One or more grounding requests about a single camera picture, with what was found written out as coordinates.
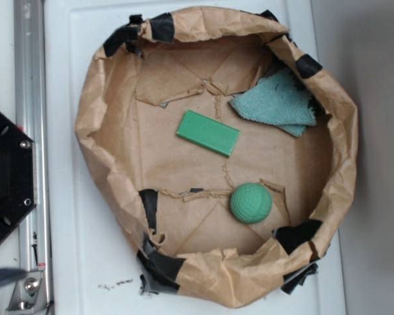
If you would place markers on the green dimpled ball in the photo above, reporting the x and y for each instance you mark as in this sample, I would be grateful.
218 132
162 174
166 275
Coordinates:
251 203

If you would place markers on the brown paper bag tray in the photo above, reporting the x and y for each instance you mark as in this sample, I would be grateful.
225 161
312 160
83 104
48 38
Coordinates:
171 197

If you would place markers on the green rectangular block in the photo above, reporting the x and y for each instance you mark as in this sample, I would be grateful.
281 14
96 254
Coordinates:
208 133

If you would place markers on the teal terry cloth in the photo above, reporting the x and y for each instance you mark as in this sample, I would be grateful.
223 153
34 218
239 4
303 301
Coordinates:
280 100

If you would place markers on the white plastic tray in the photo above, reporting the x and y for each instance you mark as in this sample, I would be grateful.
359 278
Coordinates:
94 268

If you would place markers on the blue denim fabric piece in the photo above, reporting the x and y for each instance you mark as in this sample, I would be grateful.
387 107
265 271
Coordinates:
11 275

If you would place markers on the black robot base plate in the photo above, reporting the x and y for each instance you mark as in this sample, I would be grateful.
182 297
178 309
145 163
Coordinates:
16 177

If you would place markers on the aluminium extrusion rail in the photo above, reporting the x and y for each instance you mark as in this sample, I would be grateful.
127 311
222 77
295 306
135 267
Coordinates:
29 46

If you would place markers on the metal corner bracket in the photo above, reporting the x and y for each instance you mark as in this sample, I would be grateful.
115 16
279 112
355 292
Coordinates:
29 295

